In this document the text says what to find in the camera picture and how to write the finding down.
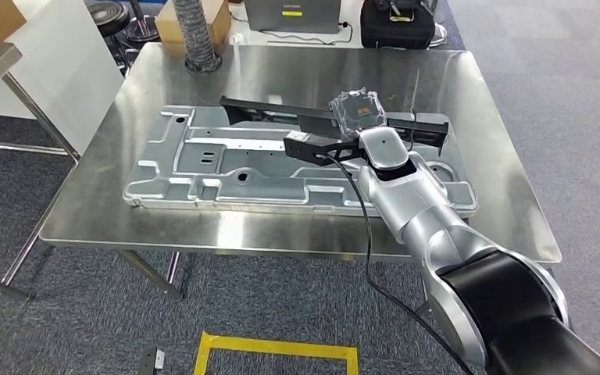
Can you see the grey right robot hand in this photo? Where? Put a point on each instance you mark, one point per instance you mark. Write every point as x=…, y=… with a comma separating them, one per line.
x=359, y=111

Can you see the long black plastic part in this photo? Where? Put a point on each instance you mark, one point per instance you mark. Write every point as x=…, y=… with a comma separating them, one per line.
x=279, y=111

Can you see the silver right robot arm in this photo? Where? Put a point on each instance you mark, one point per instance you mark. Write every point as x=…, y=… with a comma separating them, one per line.
x=434, y=222

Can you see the stainless steel workbench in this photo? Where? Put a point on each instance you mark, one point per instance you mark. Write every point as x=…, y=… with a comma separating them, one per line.
x=124, y=181

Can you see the black carry case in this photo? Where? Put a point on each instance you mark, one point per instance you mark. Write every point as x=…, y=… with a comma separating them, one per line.
x=398, y=26

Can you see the grey laptop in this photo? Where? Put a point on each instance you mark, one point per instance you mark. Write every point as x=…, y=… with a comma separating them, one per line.
x=292, y=15

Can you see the stamped sheet metal panel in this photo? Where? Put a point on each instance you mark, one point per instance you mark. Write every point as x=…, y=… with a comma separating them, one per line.
x=227, y=165

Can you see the yellow floor tape square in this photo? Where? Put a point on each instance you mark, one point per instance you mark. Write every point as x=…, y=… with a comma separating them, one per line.
x=279, y=347

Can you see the black stool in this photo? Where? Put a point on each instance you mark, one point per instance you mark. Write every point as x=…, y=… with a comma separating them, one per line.
x=106, y=18

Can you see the white board panel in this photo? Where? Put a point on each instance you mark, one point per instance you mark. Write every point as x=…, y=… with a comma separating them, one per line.
x=67, y=67

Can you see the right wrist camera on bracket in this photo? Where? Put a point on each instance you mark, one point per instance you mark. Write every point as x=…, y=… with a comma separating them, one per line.
x=297, y=137

